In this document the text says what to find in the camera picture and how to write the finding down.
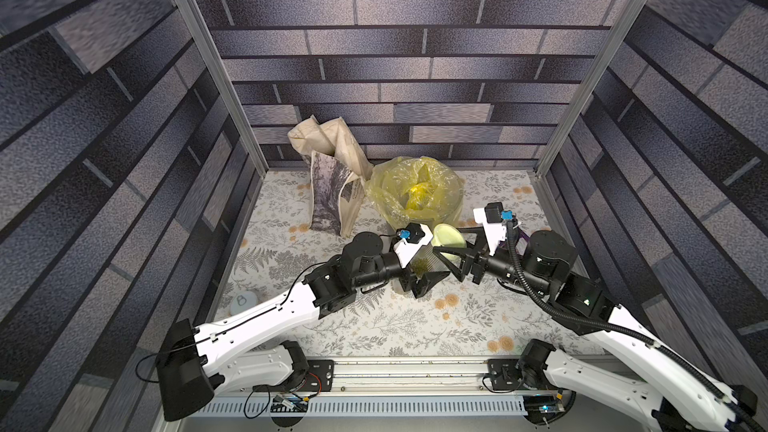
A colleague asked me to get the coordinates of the clear jar of mung beans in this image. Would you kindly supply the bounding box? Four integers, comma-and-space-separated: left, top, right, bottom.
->
409, 242, 449, 278

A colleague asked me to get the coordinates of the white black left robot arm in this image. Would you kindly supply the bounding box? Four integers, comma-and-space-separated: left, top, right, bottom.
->
155, 223, 445, 422

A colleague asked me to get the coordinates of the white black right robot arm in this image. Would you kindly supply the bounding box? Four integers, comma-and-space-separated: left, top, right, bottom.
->
434, 228, 763, 431

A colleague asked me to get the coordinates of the small clear bean jar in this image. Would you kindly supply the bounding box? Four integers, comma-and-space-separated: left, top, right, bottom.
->
392, 277, 414, 295

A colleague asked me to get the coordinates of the purple packet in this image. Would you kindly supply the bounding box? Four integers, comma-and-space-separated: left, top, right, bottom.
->
514, 223, 530, 240

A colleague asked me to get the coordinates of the yellow plastic trash bag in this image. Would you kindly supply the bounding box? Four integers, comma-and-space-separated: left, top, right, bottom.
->
364, 156, 464, 229

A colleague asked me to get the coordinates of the beige printed tote bag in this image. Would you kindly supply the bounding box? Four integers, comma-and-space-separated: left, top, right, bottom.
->
288, 116, 373, 237

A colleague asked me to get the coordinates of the green circuit board right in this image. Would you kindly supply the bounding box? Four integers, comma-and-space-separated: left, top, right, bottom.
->
524, 395, 566, 421

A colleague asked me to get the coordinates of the green circuit board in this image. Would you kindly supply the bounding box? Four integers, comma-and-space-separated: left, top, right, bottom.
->
270, 395, 308, 415
524, 395, 566, 421

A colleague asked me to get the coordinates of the white round lid with symbol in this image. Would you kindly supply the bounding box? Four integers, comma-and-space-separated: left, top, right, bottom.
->
229, 290, 259, 316

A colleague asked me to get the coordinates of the green circuit board left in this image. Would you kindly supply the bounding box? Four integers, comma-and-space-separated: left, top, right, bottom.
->
270, 395, 308, 415

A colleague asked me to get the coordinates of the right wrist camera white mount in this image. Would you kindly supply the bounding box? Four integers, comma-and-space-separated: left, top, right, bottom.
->
473, 202, 518, 256

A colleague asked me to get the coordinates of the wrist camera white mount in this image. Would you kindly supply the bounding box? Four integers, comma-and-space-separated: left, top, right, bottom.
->
473, 202, 518, 256
393, 223, 433, 268

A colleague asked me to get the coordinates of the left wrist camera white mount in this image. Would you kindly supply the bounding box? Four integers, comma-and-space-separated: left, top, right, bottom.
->
393, 223, 433, 268

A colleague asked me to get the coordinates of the black corrugated cable conduit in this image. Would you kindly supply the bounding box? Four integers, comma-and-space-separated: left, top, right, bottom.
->
505, 218, 768, 432

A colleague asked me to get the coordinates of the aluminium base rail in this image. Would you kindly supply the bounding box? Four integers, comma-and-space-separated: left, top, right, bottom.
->
194, 356, 570, 426

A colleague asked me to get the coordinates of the aluminium frame post right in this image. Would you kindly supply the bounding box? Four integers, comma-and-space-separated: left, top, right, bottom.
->
535, 0, 648, 180

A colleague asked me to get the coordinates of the aluminium frame post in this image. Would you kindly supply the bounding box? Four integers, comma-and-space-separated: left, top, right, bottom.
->
535, 0, 648, 180
174, 0, 268, 179

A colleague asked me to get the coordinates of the aluminium frame post left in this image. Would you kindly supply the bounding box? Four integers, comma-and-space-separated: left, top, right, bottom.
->
174, 0, 268, 179

